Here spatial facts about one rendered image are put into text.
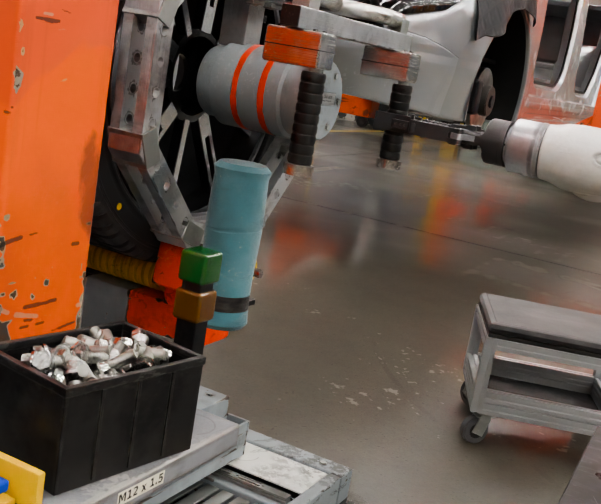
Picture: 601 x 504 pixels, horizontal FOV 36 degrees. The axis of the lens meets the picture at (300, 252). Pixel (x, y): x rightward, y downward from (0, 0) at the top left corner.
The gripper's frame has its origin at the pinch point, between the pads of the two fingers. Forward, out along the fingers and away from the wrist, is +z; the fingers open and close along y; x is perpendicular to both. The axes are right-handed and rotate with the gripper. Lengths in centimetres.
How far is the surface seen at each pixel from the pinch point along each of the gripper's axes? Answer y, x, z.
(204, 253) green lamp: -57, -17, -1
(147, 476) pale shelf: -73, -38, -8
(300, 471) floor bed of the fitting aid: 13, -75, 12
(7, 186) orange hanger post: -76, -11, 14
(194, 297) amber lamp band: -58, -23, -1
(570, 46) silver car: 441, 43, 71
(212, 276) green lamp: -56, -20, -2
